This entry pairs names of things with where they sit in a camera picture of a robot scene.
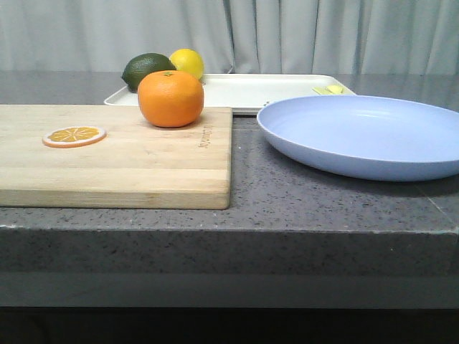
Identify green lime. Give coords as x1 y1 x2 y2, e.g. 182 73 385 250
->
121 52 176 93

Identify cream white tray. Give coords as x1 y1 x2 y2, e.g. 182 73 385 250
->
103 73 356 116

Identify wooden cutting board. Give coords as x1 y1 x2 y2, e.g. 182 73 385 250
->
1 105 232 209

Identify orange fruit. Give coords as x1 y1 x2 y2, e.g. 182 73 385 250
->
137 70 204 128

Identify light blue plate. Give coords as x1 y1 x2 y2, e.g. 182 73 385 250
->
257 95 458 182

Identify yellow lemon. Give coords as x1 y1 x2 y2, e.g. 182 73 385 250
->
169 49 204 80

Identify grey curtain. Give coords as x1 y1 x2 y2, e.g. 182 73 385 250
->
1 1 458 75

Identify orange slice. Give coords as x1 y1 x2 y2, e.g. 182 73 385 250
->
42 126 107 148

